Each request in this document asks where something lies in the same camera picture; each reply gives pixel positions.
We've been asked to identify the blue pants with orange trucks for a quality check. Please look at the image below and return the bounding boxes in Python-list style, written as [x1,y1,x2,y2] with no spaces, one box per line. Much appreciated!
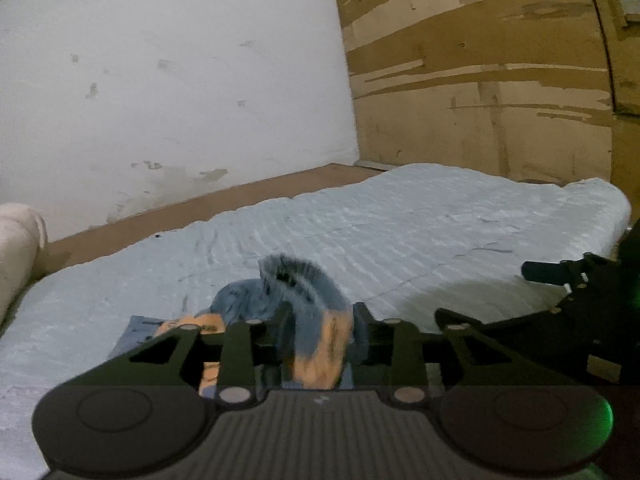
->
[117,254,358,397]

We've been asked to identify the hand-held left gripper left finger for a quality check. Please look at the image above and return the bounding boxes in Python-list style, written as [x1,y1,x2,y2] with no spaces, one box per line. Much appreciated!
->
[107,302,296,406]

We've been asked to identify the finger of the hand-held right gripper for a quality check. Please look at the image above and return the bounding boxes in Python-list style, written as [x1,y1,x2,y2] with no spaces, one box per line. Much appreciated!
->
[521,259,586,287]
[434,307,553,343]

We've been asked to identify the white rolled pillow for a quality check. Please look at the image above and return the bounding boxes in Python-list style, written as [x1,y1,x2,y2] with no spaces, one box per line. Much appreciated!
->
[0,203,49,323]

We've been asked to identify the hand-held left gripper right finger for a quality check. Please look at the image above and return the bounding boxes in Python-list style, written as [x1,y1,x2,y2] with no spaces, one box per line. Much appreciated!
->
[351,303,532,406]

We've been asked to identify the light blue blanket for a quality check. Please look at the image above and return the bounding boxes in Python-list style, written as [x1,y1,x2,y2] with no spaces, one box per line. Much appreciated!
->
[0,162,632,480]

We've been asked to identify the wooden wardrobe panel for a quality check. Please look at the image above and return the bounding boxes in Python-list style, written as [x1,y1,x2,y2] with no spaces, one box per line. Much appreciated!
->
[324,0,640,187]

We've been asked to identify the brown bed base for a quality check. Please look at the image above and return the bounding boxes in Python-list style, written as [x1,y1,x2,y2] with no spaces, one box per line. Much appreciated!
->
[44,162,387,273]

